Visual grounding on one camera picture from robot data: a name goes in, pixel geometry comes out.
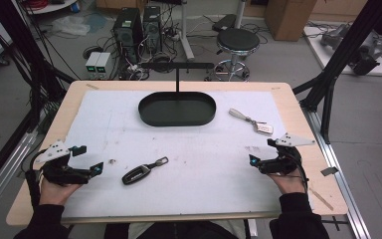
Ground black machine part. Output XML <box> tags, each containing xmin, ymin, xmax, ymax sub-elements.
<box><xmin>350</xmin><ymin>31</ymin><xmax>382</xmax><ymax>77</ymax></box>

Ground tan tape strip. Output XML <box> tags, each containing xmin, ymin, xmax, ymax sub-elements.
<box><xmin>308</xmin><ymin>186</ymin><xmax>335</xmax><ymax>212</ymax></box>

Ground person's left hand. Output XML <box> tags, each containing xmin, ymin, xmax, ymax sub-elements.
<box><xmin>39</xmin><ymin>179</ymin><xmax>83</xmax><ymax>207</ymax></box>

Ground white round table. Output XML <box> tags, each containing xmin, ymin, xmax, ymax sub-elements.
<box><xmin>22</xmin><ymin>0</ymin><xmax>80</xmax><ymax>15</ymax></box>

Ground silver car key white strap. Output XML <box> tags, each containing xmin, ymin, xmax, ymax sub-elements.
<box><xmin>228</xmin><ymin>108</ymin><xmax>276</xmax><ymax>136</ymax></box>

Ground left hand-held gripper cable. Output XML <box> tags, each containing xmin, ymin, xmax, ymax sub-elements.
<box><xmin>24</xmin><ymin>148</ymin><xmax>48</xmax><ymax>211</ymax></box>

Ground black tray with T-bar stand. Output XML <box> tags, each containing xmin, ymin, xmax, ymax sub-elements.
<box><xmin>137</xmin><ymin>61</ymin><xmax>218</xmax><ymax>127</ymax></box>

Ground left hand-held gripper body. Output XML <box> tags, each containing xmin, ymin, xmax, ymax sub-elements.
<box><xmin>34</xmin><ymin>139</ymin><xmax>93</xmax><ymax>186</ymax></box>

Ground black car key with strap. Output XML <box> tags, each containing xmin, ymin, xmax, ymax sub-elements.
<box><xmin>121</xmin><ymin>156</ymin><xmax>170</xmax><ymax>186</ymax></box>

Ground clear plastic bag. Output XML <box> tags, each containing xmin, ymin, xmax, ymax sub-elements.
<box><xmin>51</xmin><ymin>15</ymin><xmax>92</xmax><ymax>37</ymax></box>

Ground right hand-held gripper cable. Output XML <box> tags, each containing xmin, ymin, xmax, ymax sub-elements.
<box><xmin>290</xmin><ymin>148</ymin><xmax>310</xmax><ymax>194</ymax></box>

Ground wooden table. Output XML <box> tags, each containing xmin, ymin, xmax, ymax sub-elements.
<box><xmin>5</xmin><ymin>80</ymin><xmax>349</xmax><ymax>227</ymax></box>

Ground flat black case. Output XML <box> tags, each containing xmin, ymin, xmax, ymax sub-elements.
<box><xmin>211</xmin><ymin>13</ymin><xmax>238</xmax><ymax>33</ymax></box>

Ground aluminium rail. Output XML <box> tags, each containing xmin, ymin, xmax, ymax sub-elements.
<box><xmin>0</xmin><ymin>129</ymin><xmax>40</xmax><ymax>221</ymax></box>
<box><xmin>301</xmin><ymin>108</ymin><xmax>373</xmax><ymax>239</ymax></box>

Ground grey machine part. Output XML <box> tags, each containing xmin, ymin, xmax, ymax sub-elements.
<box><xmin>320</xmin><ymin>23</ymin><xmax>350</xmax><ymax>51</ymax></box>

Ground black round stool chrome base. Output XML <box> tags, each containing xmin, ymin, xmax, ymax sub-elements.
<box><xmin>213</xmin><ymin>27</ymin><xmax>262</xmax><ymax>83</ymax></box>

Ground white desk leg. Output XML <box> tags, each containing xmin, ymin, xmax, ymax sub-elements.
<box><xmin>178</xmin><ymin>0</ymin><xmax>196</xmax><ymax>63</ymax></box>

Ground grey tape piece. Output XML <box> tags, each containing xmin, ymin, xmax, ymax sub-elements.
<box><xmin>319</xmin><ymin>166</ymin><xmax>340</xmax><ymax>177</ymax></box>

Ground hand-held gripper cable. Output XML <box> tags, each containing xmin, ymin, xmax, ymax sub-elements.
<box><xmin>24</xmin><ymin>148</ymin><xmax>48</xmax><ymax>211</ymax></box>
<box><xmin>290</xmin><ymin>148</ymin><xmax>310</xmax><ymax>194</ymax></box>

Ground large black computer tower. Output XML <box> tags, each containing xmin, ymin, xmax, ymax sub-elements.
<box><xmin>112</xmin><ymin>7</ymin><xmax>144</xmax><ymax>65</ymax></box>

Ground person's right hand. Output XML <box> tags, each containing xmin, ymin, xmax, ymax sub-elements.
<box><xmin>268</xmin><ymin>170</ymin><xmax>307</xmax><ymax>195</ymax></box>

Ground black metal frame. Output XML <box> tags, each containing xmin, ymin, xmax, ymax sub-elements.
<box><xmin>0</xmin><ymin>0</ymin><xmax>78</xmax><ymax>133</ymax></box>
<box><xmin>292</xmin><ymin>0</ymin><xmax>382</xmax><ymax>145</ymax></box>

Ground person's lap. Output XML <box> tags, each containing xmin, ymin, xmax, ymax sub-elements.
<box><xmin>103</xmin><ymin>220</ymin><xmax>247</xmax><ymax>239</ymax></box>

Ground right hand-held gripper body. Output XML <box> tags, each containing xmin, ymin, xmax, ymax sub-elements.
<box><xmin>258</xmin><ymin>132</ymin><xmax>316</xmax><ymax>175</ymax></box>

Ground brown cardboard box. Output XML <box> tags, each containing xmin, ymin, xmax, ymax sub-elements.
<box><xmin>264</xmin><ymin>0</ymin><xmax>318</xmax><ymax>43</ymax></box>

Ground white power supply box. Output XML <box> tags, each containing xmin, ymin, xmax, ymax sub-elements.
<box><xmin>95</xmin><ymin>52</ymin><xmax>113</xmax><ymax>81</ymax></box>
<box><xmin>85</xmin><ymin>51</ymin><xmax>102</xmax><ymax>81</ymax></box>

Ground white table mat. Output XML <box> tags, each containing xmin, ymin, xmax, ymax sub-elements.
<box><xmin>61</xmin><ymin>89</ymin><xmax>288</xmax><ymax>220</ymax></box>

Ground white floor board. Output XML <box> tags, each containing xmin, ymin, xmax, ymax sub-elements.
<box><xmin>302</xmin><ymin>25</ymin><xmax>382</xmax><ymax>78</ymax></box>

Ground slim black computer tower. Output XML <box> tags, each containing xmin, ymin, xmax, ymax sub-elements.
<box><xmin>142</xmin><ymin>5</ymin><xmax>163</xmax><ymax>56</ymax></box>

